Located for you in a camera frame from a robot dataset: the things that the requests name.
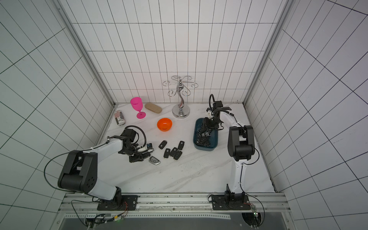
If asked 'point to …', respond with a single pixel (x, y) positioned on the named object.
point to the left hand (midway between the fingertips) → (138, 157)
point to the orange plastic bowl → (164, 124)
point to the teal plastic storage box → (213, 139)
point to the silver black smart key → (154, 160)
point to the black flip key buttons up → (178, 155)
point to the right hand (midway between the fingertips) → (207, 124)
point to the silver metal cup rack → (180, 110)
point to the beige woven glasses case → (153, 108)
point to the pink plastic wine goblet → (137, 104)
